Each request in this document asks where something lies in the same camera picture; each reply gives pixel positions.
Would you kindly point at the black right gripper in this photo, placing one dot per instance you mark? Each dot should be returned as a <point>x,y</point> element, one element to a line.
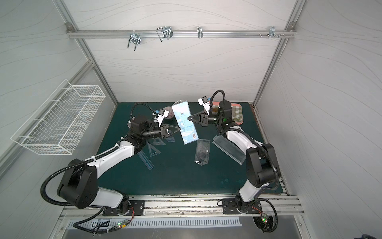
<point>203,119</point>

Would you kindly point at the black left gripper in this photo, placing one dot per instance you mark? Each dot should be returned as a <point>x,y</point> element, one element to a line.
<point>164,131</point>

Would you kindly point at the blue clear protractor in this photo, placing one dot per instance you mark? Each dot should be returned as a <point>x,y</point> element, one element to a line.
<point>170,139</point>

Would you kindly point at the small clear triangle ruler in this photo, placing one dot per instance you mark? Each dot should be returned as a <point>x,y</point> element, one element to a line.
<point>158,141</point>

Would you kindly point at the blue printed ruler set card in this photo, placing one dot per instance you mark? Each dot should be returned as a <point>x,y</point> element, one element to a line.
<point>187,128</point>

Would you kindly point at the large clear triangle ruler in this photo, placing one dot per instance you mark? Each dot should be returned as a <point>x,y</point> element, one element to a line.
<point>153,151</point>

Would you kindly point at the clear blue straight ruler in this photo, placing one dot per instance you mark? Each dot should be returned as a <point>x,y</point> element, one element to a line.
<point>146,160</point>

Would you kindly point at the clear ruler set pouch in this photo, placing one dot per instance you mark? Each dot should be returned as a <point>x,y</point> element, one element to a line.
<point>229,148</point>

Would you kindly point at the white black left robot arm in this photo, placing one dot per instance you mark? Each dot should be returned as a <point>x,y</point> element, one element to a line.
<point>77,184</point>

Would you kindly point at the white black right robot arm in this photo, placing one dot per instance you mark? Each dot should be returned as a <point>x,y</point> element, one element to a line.
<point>262,168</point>

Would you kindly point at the purple striped bowl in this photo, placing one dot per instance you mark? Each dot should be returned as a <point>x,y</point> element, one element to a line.
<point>170,113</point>

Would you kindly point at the pink plastic tray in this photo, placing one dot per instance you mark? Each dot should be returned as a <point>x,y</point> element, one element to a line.
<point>215,108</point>

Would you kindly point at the green white checkered cloth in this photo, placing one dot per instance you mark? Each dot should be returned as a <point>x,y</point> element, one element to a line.
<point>237,113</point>

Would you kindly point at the metal u-bolt clamp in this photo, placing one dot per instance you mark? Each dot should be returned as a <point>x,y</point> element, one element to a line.
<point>164,32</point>
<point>134,39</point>
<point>200,32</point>

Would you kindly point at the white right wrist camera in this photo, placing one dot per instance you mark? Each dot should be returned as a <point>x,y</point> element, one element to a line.
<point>205,102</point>

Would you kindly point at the metal bracket clamp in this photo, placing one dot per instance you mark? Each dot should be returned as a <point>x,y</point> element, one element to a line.
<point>272,33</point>

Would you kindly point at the white wire basket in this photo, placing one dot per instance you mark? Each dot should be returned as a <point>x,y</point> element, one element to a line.
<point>58,125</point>

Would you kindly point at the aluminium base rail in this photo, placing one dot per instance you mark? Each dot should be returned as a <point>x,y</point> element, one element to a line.
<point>206,205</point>

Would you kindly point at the aluminium overhead rail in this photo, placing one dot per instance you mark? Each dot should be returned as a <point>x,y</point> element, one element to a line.
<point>178,34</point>

